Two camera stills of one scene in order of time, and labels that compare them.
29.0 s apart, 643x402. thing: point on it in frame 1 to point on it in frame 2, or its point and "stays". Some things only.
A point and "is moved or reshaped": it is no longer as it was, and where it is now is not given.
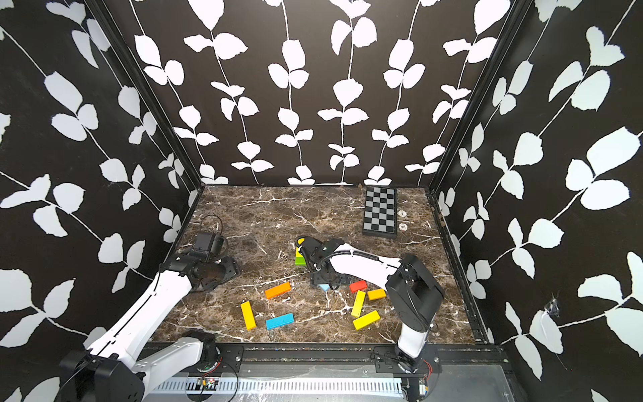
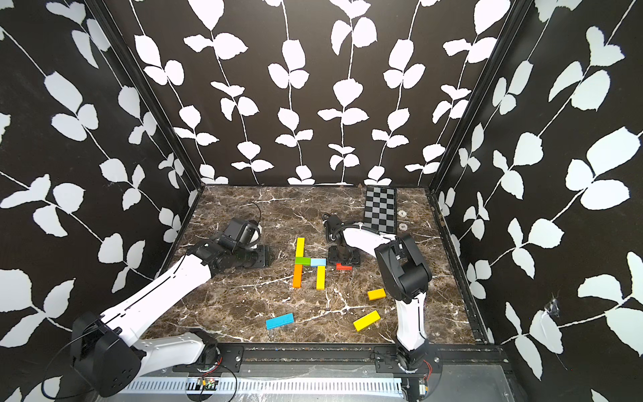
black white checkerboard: x=380 y=216 stays
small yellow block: x=376 y=294 stays
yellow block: x=366 y=320 stays
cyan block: x=280 y=321 stays
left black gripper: x=234 y=269 to x=264 y=254
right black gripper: x=315 y=275 to x=332 y=257
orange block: x=276 y=291 to x=297 y=277
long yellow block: x=249 y=316 is moved or reshaped
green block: x=300 y=261 stays
